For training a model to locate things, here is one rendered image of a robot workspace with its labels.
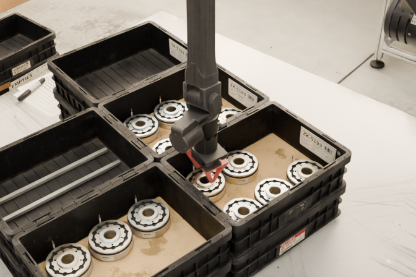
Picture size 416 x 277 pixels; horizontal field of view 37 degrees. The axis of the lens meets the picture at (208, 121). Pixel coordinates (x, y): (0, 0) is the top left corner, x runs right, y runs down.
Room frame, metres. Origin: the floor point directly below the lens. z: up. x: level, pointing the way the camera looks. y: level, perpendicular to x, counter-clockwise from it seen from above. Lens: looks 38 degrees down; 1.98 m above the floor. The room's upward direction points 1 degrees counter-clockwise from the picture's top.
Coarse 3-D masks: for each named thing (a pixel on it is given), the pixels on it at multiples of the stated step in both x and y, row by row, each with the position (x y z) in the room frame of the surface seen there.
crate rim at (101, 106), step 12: (168, 72) 1.57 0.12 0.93; (228, 72) 1.57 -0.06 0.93; (144, 84) 1.51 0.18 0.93; (120, 96) 1.45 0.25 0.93; (264, 96) 1.44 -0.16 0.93; (252, 108) 1.39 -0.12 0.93; (228, 120) 1.34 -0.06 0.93; (132, 132) 1.29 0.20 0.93; (144, 144) 1.24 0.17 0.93; (156, 156) 1.19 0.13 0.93
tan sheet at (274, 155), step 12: (252, 144) 1.35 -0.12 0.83; (264, 144) 1.35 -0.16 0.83; (276, 144) 1.35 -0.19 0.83; (288, 144) 1.35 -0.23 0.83; (264, 156) 1.30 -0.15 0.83; (276, 156) 1.30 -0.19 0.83; (288, 156) 1.30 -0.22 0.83; (300, 156) 1.29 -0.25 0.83; (264, 168) 1.25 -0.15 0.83; (276, 168) 1.25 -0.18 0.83; (228, 192) 1.16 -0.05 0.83; (240, 192) 1.16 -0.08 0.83; (252, 192) 1.16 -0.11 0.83; (216, 204) 1.12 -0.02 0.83
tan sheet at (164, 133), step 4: (180, 100) 1.57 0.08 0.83; (224, 100) 1.56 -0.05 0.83; (224, 104) 1.54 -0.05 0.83; (228, 104) 1.54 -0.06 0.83; (236, 108) 1.52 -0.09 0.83; (152, 116) 1.49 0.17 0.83; (160, 128) 1.43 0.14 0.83; (160, 132) 1.41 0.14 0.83; (164, 132) 1.41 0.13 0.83; (168, 132) 1.41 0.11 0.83; (164, 136) 1.39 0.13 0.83; (168, 136) 1.39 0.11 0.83; (156, 140) 1.37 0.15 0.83; (148, 144) 1.36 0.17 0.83; (152, 144) 1.36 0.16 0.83
